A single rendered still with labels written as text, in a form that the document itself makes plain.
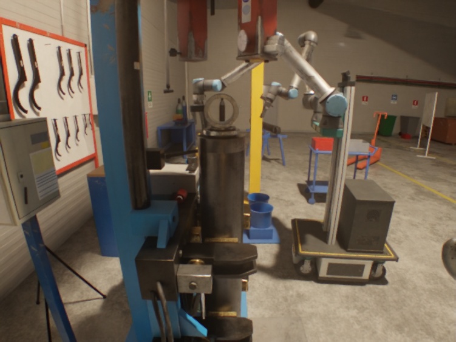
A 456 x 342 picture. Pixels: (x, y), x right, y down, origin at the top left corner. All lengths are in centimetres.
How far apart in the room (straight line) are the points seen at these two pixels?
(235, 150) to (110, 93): 59
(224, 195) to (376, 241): 173
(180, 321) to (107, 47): 122
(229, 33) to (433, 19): 973
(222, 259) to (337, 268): 159
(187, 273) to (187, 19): 107
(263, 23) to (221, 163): 56
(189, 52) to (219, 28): 1098
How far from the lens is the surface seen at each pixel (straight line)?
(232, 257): 110
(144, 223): 111
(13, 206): 122
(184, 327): 129
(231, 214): 117
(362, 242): 251
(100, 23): 124
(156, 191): 161
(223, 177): 109
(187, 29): 127
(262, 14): 100
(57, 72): 346
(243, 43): 96
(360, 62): 1334
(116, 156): 122
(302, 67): 189
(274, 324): 199
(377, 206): 239
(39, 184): 131
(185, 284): 105
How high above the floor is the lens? 164
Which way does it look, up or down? 17 degrees down
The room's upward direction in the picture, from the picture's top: straight up
